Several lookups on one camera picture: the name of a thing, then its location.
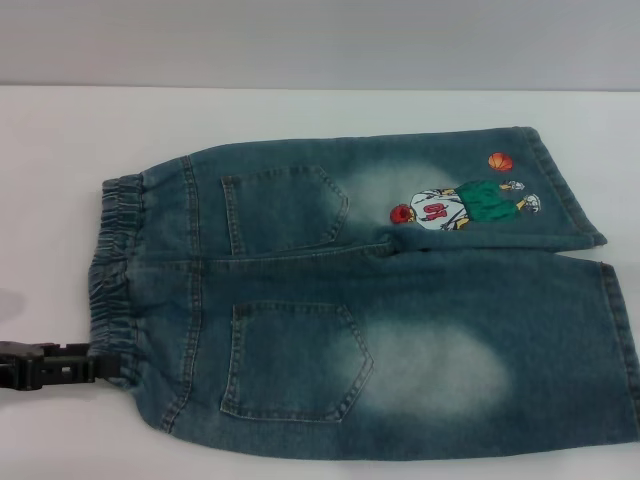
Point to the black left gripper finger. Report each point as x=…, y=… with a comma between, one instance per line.
x=60, y=351
x=100, y=371

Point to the blue denim shorts basketball print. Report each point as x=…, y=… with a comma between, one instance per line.
x=330, y=320

